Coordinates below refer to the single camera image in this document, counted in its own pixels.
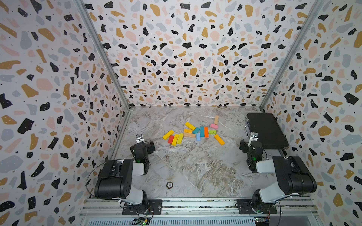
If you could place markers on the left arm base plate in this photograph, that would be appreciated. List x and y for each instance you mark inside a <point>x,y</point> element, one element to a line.
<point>149,207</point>

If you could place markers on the lime yellow block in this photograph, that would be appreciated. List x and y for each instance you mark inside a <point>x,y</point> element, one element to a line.
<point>180,138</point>

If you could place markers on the tan wooden block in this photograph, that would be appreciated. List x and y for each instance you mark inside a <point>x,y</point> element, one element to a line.
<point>191,135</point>

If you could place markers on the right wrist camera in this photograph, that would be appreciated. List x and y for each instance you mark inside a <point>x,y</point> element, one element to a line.
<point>253,137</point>

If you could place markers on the orange block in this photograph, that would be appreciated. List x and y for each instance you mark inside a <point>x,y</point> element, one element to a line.
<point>206,132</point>

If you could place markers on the red block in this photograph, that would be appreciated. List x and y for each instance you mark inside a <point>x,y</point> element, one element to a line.
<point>171,139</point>

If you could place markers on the orange-yellow block right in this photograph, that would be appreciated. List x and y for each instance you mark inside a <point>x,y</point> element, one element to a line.
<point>219,139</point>

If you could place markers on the pink block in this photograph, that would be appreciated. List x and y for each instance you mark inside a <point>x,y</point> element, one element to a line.
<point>214,126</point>

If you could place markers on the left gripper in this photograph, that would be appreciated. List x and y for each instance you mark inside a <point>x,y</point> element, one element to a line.
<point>145,145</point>

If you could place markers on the aluminium front rail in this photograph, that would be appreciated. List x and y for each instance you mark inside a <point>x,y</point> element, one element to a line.
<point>199,207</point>

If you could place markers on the circuit board with leds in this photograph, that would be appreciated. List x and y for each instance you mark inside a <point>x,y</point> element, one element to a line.
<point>140,222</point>

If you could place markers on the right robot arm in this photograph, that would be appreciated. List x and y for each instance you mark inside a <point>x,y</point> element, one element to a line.
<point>293,178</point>

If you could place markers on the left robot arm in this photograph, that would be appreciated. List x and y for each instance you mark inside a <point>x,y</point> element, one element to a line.
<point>115,178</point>

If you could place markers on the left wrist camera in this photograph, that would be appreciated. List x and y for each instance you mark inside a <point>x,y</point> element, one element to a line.
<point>139,138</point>

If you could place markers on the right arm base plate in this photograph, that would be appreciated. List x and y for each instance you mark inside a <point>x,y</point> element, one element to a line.
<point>248,206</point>

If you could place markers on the teal block tilted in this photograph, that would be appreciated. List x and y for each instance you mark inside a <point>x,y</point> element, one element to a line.
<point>196,130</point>

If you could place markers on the tan block upper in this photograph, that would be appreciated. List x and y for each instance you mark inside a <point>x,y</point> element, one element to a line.
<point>216,120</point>

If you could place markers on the black briefcase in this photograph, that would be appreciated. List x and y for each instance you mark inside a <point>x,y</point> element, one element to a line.
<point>268,130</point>

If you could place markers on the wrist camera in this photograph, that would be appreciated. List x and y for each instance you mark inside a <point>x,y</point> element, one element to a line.
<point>139,138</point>
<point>253,137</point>

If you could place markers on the teal block upright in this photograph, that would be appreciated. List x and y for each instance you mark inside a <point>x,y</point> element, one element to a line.
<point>202,131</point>

